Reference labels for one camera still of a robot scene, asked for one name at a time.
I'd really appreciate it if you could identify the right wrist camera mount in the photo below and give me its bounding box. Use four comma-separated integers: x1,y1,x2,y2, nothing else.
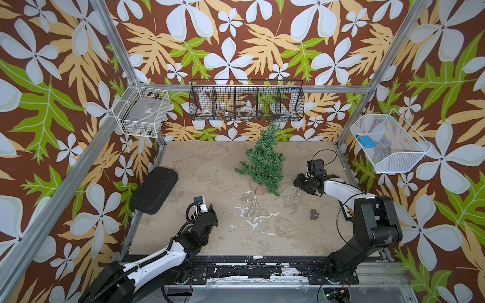
307,159,327,178

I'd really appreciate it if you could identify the small green christmas tree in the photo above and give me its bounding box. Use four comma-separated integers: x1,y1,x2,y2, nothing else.
235,123,285,196

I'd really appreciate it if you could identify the small circuit board with leds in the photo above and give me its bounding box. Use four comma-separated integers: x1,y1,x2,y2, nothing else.
322,289,350,303

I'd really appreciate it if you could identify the white square wire basket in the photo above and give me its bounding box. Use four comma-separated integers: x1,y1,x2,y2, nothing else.
114,85,171,138

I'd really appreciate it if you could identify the vertical aluminium frame post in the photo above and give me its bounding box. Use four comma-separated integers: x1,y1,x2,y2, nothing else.
336,1,428,148

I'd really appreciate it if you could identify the small grey metal fitting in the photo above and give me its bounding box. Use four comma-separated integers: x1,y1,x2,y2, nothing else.
310,209,320,220

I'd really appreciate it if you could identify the black wire wall basket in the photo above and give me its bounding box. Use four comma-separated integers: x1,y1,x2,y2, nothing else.
188,79,305,122

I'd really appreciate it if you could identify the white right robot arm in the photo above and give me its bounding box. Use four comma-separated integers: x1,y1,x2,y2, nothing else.
294,174,403,284

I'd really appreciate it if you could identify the blue object in basket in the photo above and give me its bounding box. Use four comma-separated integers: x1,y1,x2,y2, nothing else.
357,136,377,148

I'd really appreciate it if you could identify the white hexagonal mesh basket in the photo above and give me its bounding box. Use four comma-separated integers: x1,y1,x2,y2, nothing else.
350,110,432,174

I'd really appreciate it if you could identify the left aluminium frame post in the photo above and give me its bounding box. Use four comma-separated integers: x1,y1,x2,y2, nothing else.
90,1,167,150

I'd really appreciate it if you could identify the black oval case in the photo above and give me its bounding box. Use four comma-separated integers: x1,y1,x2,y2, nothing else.
131,167,178,215

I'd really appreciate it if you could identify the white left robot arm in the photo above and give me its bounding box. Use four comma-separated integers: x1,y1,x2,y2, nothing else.
78,201,219,302

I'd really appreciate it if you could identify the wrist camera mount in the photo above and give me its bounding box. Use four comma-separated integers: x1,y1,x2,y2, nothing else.
193,196,208,216
307,159,327,178

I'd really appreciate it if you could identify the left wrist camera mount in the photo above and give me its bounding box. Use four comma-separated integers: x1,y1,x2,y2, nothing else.
193,196,208,216

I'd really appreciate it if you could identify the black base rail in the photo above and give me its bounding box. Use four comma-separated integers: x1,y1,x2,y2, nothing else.
120,254,361,285

